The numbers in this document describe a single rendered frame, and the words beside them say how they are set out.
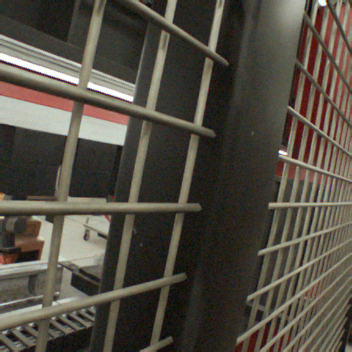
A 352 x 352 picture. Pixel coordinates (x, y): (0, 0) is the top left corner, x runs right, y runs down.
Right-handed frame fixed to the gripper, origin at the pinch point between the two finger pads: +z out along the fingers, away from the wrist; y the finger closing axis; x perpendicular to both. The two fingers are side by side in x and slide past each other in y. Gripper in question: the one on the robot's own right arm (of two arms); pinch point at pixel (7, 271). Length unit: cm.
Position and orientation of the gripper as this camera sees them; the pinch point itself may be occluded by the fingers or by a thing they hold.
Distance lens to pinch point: 149.3
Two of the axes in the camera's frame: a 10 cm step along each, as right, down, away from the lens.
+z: 0.2, 10.0, -0.8
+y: 8.2, -0.6, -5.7
